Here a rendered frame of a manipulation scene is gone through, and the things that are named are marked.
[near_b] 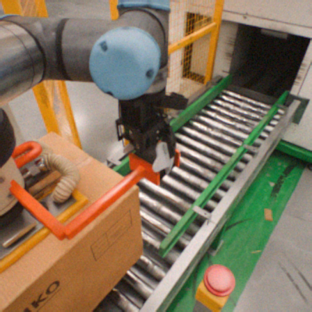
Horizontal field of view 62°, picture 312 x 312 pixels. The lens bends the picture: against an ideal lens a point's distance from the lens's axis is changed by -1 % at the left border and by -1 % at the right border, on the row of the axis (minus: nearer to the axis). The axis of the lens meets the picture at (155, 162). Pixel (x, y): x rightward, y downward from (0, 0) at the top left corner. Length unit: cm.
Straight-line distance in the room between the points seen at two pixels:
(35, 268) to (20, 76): 46
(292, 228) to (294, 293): 46
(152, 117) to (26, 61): 27
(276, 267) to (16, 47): 185
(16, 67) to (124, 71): 11
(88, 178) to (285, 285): 146
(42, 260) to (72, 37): 48
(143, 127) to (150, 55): 21
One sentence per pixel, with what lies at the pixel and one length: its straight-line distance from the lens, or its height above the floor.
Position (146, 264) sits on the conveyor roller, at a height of 55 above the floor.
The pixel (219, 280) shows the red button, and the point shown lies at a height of 104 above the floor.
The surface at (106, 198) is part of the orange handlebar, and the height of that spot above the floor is 122.
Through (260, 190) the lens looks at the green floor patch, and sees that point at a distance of 229.
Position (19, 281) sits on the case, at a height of 108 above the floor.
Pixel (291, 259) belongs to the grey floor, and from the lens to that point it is 202.
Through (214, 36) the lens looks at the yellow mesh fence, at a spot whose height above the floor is 91.
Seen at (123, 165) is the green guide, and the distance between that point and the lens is 143.
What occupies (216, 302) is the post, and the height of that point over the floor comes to 99.
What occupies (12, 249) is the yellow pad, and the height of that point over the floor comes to 111.
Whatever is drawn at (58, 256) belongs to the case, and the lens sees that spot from 66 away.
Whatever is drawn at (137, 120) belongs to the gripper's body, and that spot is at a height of 136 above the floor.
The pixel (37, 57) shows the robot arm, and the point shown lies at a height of 153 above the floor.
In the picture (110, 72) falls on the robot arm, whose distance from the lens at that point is 31.
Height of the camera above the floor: 164
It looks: 45 degrees down
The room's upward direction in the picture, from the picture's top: straight up
